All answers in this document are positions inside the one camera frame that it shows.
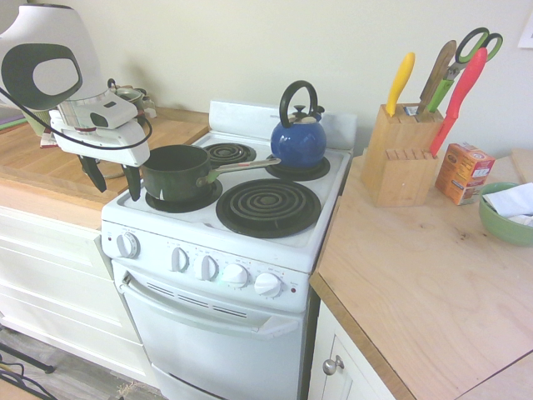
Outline green utensil holder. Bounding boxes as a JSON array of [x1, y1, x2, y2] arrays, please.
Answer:
[[25, 108, 55, 138]]

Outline orange baking soda box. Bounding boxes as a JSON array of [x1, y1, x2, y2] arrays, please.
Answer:
[[434, 142, 497, 207]]

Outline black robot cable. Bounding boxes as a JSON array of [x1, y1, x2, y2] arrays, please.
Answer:
[[0, 77, 153, 149]]

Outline white cabinet with knob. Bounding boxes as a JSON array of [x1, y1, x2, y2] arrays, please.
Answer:
[[307, 299, 396, 400]]

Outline blue kettle black handle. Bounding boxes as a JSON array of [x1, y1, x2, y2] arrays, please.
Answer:
[[270, 80, 328, 170]]

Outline white paper on wall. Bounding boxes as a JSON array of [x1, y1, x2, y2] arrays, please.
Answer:
[[517, 20, 533, 51]]

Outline yellow handled knife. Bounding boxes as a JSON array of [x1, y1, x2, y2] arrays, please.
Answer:
[[385, 52, 416, 117]]

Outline plywood sheet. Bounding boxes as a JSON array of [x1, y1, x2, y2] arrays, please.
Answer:
[[510, 147, 533, 185]]

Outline green handled knife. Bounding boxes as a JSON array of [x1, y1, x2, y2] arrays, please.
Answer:
[[426, 77, 457, 113]]

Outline dark green saucepan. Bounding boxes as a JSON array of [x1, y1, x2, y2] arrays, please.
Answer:
[[141, 144, 282, 204]]

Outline green black scissors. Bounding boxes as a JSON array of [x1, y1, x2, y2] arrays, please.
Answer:
[[441, 27, 504, 83]]

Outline wooden handled knife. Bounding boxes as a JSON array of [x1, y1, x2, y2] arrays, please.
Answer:
[[416, 39, 458, 116]]

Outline large black coil burner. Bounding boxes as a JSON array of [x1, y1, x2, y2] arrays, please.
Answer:
[[216, 177, 322, 240]]

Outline green purple flat mat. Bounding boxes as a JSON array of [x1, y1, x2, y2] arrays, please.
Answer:
[[0, 115, 28, 131]]

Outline white paper napkin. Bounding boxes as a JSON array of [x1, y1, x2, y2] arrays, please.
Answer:
[[482, 182, 533, 228]]

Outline white electric stove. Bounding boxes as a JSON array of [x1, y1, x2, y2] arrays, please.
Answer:
[[101, 98, 358, 400]]

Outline glass lid black handle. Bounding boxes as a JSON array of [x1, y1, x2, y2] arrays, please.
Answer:
[[114, 85, 145, 103]]

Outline white drawer cabinet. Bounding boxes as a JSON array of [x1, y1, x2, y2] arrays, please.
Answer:
[[0, 203, 158, 389]]

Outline silver cabinet knob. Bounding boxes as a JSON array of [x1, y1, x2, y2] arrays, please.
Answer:
[[321, 354, 346, 377]]

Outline red knife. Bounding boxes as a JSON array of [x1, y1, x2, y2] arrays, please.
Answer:
[[429, 47, 489, 158]]

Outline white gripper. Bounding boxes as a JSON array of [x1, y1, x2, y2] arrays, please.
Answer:
[[49, 111, 151, 203]]

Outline green bowl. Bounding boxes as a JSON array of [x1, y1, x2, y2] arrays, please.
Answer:
[[478, 182, 533, 248]]

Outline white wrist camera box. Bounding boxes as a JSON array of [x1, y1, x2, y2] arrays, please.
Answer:
[[87, 98, 139, 131]]

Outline black tripod stand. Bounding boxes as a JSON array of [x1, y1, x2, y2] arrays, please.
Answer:
[[0, 327, 58, 400]]

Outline white oven door handle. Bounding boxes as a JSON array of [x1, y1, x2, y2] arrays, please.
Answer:
[[116, 269, 306, 335]]

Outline white stove knob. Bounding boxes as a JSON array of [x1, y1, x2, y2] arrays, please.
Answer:
[[221, 265, 252, 289], [116, 232, 142, 260], [170, 247, 191, 273], [253, 271, 284, 299], [194, 254, 220, 282]]

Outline wooden knife block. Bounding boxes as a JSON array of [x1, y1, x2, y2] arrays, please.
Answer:
[[360, 102, 445, 208]]

